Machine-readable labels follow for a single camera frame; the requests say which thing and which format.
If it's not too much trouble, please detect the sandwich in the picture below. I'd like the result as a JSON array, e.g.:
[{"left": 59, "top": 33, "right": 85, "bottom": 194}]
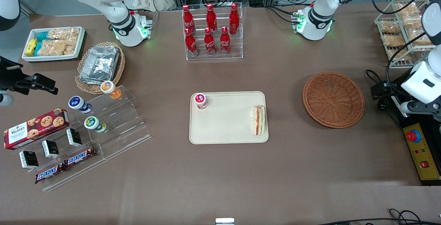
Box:
[{"left": 253, "top": 105, "right": 266, "bottom": 136}]

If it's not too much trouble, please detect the brown wicker basket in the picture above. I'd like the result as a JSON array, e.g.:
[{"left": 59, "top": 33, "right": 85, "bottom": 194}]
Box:
[{"left": 302, "top": 72, "right": 365, "bottom": 129}]

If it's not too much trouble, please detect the light wicker basket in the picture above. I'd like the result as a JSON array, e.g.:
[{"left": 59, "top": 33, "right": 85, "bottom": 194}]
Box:
[{"left": 75, "top": 42, "right": 125, "bottom": 94}]

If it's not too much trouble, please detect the cream plastic tray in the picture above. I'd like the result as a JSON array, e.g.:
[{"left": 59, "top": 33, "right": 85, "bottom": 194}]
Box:
[{"left": 189, "top": 91, "right": 269, "bottom": 145}]

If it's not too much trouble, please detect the yellow snack pack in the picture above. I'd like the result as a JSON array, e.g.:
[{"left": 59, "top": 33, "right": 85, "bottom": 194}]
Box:
[{"left": 26, "top": 38, "right": 38, "bottom": 56}]

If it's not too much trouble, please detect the clear snack bag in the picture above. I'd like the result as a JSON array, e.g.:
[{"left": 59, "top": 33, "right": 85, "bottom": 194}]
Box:
[
  {"left": 382, "top": 34, "right": 404, "bottom": 48},
  {"left": 396, "top": 3, "right": 419, "bottom": 19},
  {"left": 380, "top": 20, "right": 400, "bottom": 35},
  {"left": 403, "top": 16, "right": 425, "bottom": 31},
  {"left": 388, "top": 48, "right": 412, "bottom": 63},
  {"left": 408, "top": 31, "right": 433, "bottom": 46}
]

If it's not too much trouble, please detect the blue gum bottle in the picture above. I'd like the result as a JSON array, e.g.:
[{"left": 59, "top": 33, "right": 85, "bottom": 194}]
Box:
[{"left": 68, "top": 96, "right": 92, "bottom": 114}]

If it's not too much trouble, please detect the clear rice cracker bag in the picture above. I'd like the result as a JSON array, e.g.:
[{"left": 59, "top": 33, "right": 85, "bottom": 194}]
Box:
[
  {"left": 41, "top": 41, "right": 77, "bottom": 57},
  {"left": 48, "top": 28, "right": 80, "bottom": 43}
]

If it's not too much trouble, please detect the red Walkers cookie box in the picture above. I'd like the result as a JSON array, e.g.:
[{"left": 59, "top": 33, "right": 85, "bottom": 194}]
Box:
[{"left": 3, "top": 108, "right": 69, "bottom": 150}]

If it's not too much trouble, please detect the white plastic bin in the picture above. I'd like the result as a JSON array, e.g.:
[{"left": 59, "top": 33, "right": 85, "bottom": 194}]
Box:
[{"left": 22, "top": 27, "right": 85, "bottom": 62}]

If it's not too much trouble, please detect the silver foil pack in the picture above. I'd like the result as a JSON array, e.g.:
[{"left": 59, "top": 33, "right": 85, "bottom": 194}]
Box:
[{"left": 79, "top": 45, "right": 120, "bottom": 82}]

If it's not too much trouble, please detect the yellow emergency stop box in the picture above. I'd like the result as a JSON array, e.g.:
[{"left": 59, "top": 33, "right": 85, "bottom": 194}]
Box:
[{"left": 403, "top": 123, "right": 441, "bottom": 181}]

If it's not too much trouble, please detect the small black white box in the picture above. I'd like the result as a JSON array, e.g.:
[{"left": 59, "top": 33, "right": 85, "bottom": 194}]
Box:
[
  {"left": 66, "top": 128, "right": 82, "bottom": 147},
  {"left": 19, "top": 150, "right": 39, "bottom": 169},
  {"left": 41, "top": 140, "right": 60, "bottom": 158}
]

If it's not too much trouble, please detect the green gum bottle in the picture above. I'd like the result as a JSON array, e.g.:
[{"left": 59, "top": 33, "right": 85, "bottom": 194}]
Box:
[{"left": 84, "top": 116, "right": 108, "bottom": 133}]

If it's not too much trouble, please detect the orange gum bottle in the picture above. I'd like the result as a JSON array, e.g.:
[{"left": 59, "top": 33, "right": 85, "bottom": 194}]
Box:
[{"left": 100, "top": 81, "right": 122, "bottom": 100}]

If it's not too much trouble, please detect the Snickers chocolate bar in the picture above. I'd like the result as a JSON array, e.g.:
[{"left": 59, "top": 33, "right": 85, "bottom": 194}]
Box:
[
  {"left": 64, "top": 147, "right": 97, "bottom": 167},
  {"left": 34, "top": 163, "right": 66, "bottom": 184}
]

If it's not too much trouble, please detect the clear acrylic stepped stand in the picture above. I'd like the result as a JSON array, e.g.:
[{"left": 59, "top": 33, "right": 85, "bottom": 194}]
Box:
[{"left": 19, "top": 85, "right": 151, "bottom": 192}]

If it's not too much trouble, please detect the red cola bottle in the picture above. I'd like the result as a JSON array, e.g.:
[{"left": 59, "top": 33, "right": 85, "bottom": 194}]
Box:
[
  {"left": 220, "top": 26, "right": 231, "bottom": 55},
  {"left": 229, "top": 3, "right": 240, "bottom": 35},
  {"left": 182, "top": 4, "right": 195, "bottom": 34},
  {"left": 206, "top": 3, "right": 217, "bottom": 34},
  {"left": 185, "top": 28, "right": 198, "bottom": 57},
  {"left": 204, "top": 28, "right": 216, "bottom": 56}
]

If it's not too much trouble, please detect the clear acrylic bottle stand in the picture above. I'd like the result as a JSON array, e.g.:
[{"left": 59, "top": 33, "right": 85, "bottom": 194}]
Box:
[{"left": 182, "top": 3, "right": 244, "bottom": 61}]

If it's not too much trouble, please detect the red gum bottle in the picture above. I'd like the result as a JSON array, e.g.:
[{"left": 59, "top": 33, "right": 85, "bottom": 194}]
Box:
[{"left": 194, "top": 93, "right": 207, "bottom": 110}]

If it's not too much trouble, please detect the black cable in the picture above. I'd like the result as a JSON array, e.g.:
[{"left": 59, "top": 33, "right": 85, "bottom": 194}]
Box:
[
  {"left": 365, "top": 30, "right": 436, "bottom": 85},
  {"left": 317, "top": 208, "right": 441, "bottom": 225}
]

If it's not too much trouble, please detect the white wire rack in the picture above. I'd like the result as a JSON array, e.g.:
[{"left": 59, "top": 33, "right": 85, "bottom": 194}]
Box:
[{"left": 374, "top": 0, "right": 436, "bottom": 69}]

